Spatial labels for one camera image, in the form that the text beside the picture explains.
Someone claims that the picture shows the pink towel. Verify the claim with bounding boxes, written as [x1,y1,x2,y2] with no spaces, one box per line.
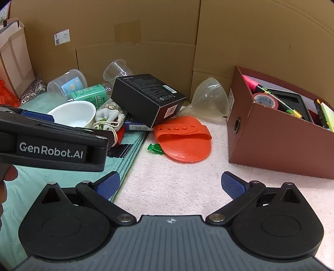
[112,103,334,264]

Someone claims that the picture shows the clear plastic funnel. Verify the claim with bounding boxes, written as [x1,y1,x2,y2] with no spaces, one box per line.
[176,77,232,119]

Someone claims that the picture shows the black and yellow pen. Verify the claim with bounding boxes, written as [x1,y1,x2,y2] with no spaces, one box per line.
[314,99,326,128]

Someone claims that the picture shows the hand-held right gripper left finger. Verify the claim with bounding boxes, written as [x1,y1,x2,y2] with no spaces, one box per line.
[39,171,137,226]

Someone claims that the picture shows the black foam tray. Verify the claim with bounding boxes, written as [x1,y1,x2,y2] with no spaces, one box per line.
[266,89,314,123]

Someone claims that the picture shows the black marker green cap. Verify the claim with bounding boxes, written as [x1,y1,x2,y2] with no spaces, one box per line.
[262,87,302,119]

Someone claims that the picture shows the teal printed cloth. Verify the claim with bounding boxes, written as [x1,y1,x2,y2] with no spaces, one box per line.
[0,91,152,263]

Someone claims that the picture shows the drawstring cloth pouch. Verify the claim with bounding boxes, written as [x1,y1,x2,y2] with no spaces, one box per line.
[92,108,128,131]

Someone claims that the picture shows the small clear snack packet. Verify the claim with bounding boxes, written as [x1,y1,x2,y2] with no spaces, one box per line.
[100,100,122,111]

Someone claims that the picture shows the green can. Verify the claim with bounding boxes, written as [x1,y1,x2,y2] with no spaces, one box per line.
[70,83,113,109]

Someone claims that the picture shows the yellow sticky notes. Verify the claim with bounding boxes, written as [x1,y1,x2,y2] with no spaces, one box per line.
[320,102,334,132]

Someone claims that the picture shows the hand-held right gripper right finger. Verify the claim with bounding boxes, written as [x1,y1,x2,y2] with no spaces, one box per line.
[206,171,305,226]

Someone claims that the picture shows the clear plastic cup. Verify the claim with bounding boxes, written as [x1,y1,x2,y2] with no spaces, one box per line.
[103,59,134,85]

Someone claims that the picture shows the pink tape roll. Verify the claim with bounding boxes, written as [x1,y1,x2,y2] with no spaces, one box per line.
[253,92,280,110]

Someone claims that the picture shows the pink highlighter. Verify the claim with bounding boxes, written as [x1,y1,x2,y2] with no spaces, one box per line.
[242,75,267,92]

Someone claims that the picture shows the orange silicone mitt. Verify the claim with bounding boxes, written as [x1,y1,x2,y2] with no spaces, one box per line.
[153,116,213,163]

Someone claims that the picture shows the person's left hand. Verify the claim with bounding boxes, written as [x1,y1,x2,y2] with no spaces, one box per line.
[0,165,19,230]

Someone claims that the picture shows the white sticker label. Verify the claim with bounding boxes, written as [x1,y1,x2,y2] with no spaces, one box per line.
[54,29,71,46]

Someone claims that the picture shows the bag of metal clips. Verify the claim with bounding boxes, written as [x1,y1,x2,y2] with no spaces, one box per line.
[20,74,48,104]

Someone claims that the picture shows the clear lidded plastic jar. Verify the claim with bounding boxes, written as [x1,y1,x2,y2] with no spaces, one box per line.
[47,69,88,102]

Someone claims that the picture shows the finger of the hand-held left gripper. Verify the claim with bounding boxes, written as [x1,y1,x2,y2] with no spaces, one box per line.
[0,105,55,123]

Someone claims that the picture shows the large cardboard box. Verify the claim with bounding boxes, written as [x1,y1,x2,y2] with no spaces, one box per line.
[9,0,202,97]
[192,0,334,90]

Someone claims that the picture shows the red plastic bag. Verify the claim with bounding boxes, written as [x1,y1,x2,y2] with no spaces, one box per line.
[0,79,21,108]

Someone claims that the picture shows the brown paper bag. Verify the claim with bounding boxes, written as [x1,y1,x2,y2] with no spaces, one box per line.
[0,18,36,100]

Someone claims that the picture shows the white ceramic bowl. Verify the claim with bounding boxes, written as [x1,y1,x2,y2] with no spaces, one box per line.
[47,100,97,129]

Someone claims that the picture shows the brown storage box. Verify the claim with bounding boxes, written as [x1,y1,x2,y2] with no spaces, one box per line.
[226,66,334,180]

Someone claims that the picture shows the black cardboard product box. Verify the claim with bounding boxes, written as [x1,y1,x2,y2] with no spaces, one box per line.
[111,74,187,129]

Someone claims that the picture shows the small blue box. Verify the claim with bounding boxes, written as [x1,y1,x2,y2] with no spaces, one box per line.
[124,114,153,131]

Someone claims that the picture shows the small green plastic clip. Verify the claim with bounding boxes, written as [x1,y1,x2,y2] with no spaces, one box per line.
[147,143,164,156]

